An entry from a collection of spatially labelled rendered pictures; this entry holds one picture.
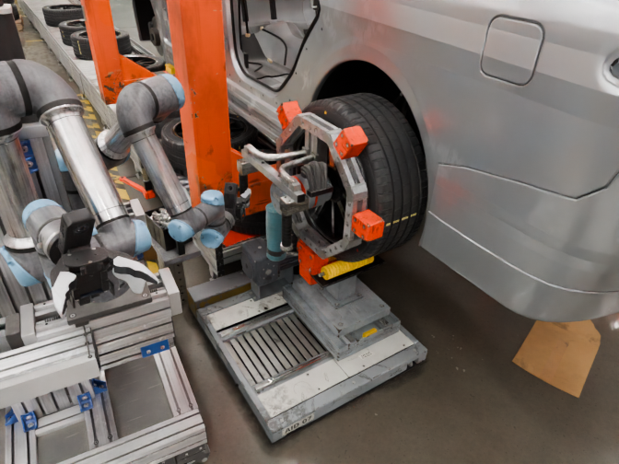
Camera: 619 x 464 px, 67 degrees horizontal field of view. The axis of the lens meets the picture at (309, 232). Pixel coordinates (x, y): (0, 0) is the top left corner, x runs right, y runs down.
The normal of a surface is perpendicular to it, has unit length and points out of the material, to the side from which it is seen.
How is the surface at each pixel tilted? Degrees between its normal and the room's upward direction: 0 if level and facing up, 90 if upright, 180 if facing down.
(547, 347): 1
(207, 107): 90
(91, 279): 90
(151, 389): 0
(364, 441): 0
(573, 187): 90
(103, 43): 90
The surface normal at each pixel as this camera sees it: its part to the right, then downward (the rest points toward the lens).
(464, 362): 0.04, -0.83
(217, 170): 0.54, 0.48
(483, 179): -0.84, 0.27
